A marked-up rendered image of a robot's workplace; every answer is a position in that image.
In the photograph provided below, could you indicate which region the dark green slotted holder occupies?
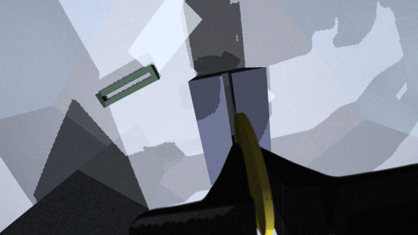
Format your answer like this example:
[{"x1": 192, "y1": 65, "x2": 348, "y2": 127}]
[{"x1": 95, "y1": 64, "x2": 160, "y2": 107}]

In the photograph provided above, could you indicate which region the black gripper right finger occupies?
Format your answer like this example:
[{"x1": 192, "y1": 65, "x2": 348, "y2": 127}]
[{"x1": 260, "y1": 147, "x2": 418, "y2": 235}]

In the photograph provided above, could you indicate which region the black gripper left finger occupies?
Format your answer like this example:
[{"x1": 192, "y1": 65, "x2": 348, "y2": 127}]
[{"x1": 129, "y1": 143, "x2": 258, "y2": 235}]

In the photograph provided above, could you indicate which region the thin gold coin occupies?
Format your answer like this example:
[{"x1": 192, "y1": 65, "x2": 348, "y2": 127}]
[{"x1": 234, "y1": 112, "x2": 274, "y2": 235}]

